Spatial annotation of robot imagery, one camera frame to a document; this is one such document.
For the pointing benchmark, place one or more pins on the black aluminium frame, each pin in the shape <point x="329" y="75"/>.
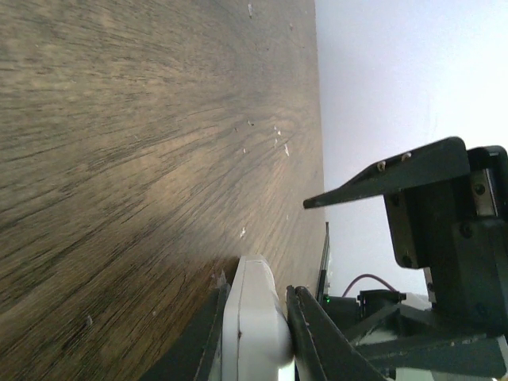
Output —
<point x="322" y="278"/>

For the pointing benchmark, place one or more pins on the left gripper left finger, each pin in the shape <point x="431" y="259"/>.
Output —
<point x="197" y="353"/>

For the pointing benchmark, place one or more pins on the white remote control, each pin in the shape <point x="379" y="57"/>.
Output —
<point x="256" y="339"/>

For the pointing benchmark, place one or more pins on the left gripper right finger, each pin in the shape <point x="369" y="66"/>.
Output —
<point x="321" y="351"/>

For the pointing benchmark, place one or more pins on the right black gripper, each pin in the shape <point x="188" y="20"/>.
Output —
<point x="447" y="212"/>

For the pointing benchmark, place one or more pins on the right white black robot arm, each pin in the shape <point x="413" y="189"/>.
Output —
<point x="349" y="303"/>

